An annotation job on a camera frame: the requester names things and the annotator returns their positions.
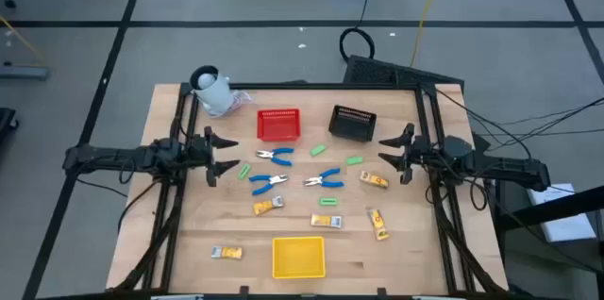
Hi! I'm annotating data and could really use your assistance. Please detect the black plastic basket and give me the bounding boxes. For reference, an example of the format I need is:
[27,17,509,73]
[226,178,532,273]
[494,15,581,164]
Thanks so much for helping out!
[327,104,378,143]

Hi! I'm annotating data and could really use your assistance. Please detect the grey floor base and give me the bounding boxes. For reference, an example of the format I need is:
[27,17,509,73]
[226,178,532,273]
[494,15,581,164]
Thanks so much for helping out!
[0,63,51,81]

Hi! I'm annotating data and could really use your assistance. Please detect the white ball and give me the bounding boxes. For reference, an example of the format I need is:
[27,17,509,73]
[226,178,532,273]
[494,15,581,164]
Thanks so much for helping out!
[196,73,217,91]

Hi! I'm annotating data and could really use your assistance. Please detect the yellow snack packet centre-left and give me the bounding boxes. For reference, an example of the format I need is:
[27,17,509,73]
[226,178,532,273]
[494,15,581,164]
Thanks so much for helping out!
[252,195,286,217]

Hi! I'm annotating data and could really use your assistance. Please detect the black coiled floor cable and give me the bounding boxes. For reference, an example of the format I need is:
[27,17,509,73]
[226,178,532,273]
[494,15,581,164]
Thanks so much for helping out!
[338,0,379,63]

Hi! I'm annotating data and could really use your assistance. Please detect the blue handled pliers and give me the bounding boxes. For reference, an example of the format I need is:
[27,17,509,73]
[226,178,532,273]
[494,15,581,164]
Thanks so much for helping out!
[302,167,345,190]
[255,146,295,168]
[247,173,290,197]

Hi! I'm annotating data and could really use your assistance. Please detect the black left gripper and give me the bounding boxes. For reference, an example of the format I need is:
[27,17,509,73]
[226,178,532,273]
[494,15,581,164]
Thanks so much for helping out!
[191,125,242,189]

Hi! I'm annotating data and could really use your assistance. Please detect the red plastic basket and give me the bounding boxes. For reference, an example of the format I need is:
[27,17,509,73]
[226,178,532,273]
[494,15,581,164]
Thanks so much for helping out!
[256,108,302,142]

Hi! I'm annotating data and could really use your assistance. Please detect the yellow floor cable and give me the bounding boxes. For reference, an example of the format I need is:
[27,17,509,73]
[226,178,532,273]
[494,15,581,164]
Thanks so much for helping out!
[409,0,448,69]

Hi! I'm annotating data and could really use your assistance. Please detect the clear plastic bag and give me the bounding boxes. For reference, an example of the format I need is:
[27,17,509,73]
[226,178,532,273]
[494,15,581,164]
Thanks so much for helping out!
[207,89,255,118]

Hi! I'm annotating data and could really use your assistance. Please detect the black mesh panel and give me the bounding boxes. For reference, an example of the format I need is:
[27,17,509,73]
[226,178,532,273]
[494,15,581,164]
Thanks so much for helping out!
[342,54,466,90]

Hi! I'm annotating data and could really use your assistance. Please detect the white paper sheet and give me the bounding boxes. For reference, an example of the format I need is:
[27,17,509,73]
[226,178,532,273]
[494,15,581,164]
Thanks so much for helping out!
[525,182,598,243]

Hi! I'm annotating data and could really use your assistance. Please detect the black metal bar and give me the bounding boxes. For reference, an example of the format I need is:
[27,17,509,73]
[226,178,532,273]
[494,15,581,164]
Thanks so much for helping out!
[498,185,604,231]

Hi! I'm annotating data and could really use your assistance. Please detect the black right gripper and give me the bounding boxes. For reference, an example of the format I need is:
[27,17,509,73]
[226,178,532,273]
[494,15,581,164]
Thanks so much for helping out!
[377,123,428,186]

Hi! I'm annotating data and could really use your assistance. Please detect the yellow plastic basket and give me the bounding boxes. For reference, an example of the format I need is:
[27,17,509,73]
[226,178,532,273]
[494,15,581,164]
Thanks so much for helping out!
[271,235,327,280]

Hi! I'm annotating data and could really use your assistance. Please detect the black cable bundle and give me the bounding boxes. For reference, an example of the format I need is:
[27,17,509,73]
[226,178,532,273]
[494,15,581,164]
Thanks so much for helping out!
[434,86,604,159]

